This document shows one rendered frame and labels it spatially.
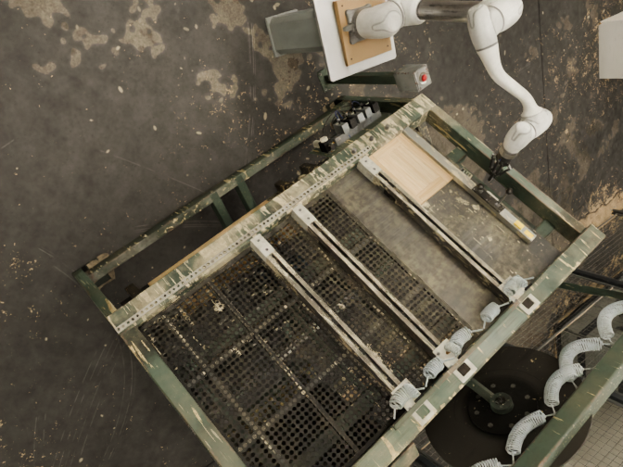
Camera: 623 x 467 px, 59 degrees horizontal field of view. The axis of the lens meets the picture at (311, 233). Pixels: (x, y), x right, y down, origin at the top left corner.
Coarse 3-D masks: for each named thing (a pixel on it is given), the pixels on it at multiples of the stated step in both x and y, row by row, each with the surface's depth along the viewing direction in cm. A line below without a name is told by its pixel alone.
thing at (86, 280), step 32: (352, 96) 390; (320, 128) 377; (416, 128) 345; (256, 160) 358; (224, 192) 346; (160, 224) 331; (128, 256) 320; (96, 288) 292; (128, 288) 319; (224, 288) 290; (160, 320) 277
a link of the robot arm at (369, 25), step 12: (360, 12) 294; (372, 12) 286; (384, 12) 281; (396, 12) 282; (360, 24) 292; (372, 24) 286; (384, 24) 282; (396, 24) 284; (372, 36) 292; (384, 36) 289
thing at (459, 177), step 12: (408, 132) 322; (420, 144) 318; (432, 156) 315; (444, 168) 313; (456, 168) 312; (456, 180) 311; (468, 180) 309; (468, 192) 309; (504, 216) 299; (516, 228) 296; (528, 240) 294
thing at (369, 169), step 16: (368, 160) 306; (368, 176) 307; (384, 176) 302; (384, 192) 304; (400, 192) 298; (416, 208) 294; (432, 224) 289; (448, 240) 286; (464, 256) 282; (480, 272) 279; (496, 288) 276
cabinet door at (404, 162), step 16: (400, 144) 320; (384, 160) 314; (400, 160) 314; (416, 160) 315; (432, 160) 316; (400, 176) 309; (416, 176) 310; (432, 176) 311; (448, 176) 312; (416, 192) 305; (432, 192) 306
